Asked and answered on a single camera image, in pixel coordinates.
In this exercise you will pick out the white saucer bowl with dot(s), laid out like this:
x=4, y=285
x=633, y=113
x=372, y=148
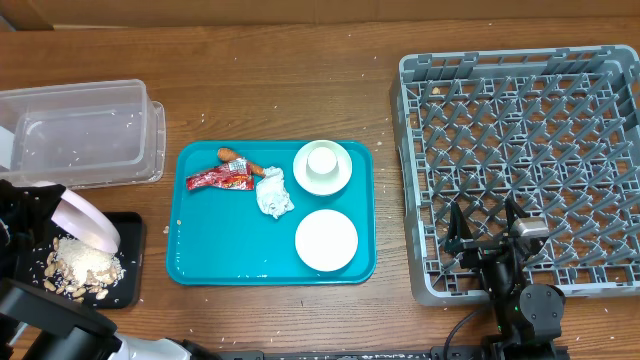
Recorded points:
x=317, y=184

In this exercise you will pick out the orange carrot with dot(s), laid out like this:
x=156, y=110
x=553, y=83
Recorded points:
x=227, y=155

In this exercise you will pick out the clear plastic waste bin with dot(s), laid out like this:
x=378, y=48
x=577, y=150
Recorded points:
x=83, y=135

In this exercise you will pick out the rice and peanuts food waste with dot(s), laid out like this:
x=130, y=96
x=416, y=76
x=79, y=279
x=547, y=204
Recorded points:
x=81, y=272

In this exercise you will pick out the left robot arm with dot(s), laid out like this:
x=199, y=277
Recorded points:
x=68, y=330

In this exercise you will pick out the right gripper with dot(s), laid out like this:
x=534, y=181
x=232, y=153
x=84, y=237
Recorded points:
x=456, y=241

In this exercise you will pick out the red snack wrapper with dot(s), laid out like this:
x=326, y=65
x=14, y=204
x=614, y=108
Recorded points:
x=233, y=175

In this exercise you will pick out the teal plastic serving tray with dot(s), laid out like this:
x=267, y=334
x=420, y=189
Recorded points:
x=220, y=237

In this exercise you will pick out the white upside-down cup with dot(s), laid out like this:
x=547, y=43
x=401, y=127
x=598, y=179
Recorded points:
x=322, y=161

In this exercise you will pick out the large white plate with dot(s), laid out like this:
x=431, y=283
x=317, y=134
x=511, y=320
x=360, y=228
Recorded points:
x=76, y=216

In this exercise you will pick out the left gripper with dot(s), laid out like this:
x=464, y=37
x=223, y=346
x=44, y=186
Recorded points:
x=28, y=206

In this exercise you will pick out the black plastic tray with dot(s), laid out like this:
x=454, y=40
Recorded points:
x=30, y=268

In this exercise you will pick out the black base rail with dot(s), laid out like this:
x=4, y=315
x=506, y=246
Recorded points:
x=350, y=355

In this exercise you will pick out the grey dishwasher rack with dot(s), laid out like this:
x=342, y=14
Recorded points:
x=555, y=129

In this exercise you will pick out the white tissue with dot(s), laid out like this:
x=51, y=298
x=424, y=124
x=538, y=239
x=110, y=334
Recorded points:
x=272, y=197

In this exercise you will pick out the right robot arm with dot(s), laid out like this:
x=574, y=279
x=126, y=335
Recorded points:
x=528, y=315

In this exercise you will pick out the small white plate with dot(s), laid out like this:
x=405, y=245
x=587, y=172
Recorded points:
x=326, y=240

